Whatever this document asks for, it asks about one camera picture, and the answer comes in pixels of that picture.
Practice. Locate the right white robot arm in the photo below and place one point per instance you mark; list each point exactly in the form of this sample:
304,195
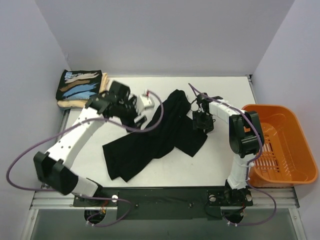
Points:
245,139

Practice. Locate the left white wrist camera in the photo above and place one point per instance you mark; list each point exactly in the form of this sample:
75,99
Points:
144,103

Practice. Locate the orange plastic basket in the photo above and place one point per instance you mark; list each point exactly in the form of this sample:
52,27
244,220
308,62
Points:
286,160

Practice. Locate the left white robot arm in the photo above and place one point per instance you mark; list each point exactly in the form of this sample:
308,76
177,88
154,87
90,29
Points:
54,166

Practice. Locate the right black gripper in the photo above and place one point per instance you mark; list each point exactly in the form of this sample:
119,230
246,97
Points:
202,121

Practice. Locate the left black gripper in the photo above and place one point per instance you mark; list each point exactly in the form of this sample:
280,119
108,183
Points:
135,113

